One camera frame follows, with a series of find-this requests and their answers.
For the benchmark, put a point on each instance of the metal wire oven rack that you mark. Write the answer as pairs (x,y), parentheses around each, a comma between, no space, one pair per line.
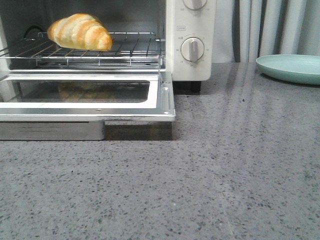
(130,50)

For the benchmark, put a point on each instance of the oven door handle bar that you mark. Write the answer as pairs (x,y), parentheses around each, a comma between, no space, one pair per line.
(52,131)

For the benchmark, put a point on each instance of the lower oven timer knob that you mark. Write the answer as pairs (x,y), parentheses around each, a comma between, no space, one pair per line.
(192,49)

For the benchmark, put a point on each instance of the oven glass door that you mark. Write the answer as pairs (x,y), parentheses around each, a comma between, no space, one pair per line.
(86,96)

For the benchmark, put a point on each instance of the grey curtain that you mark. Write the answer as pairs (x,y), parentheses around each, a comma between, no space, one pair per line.
(247,29)

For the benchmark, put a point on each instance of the golden croissant bread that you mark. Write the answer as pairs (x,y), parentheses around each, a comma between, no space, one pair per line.
(81,31)

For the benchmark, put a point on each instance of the upper oven temperature knob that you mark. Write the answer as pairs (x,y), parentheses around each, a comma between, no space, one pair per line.
(194,4)

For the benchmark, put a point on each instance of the light green plate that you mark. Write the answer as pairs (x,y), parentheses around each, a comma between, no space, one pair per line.
(293,68)

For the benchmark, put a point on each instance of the white toaster oven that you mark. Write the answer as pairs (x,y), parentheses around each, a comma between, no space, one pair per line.
(170,20)

